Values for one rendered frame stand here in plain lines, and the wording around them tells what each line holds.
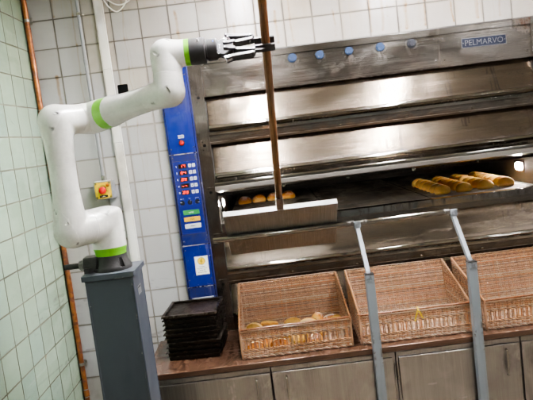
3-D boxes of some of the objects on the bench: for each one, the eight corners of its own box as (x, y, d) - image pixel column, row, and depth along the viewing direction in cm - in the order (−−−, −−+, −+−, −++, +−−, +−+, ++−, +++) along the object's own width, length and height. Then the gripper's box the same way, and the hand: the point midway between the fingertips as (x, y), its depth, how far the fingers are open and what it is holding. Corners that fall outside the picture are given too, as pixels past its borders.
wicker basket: (347, 317, 350) (342, 268, 347) (447, 305, 349) (442, 256, 346) (360, 346, 301) (354, 290, 298) (476, 332, 300) (471, 276, 297)
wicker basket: (242, 330, 349) (236, 282, 346) (342, 317, 350) (336, 269, 347) (240, 361, 301) (233, 305, 298) (355, 347, 301) (350, 291, 298)
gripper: (207, 43, 223) (273, 36, 223) (208, 74, 214) (278, 66, 214) (204, 26, 217) (271, 19, 217) (205, 57, 208) (276, 49, 208)
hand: (265, 44), depth 215 cm, fingers closed on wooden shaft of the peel, 3 cm apart
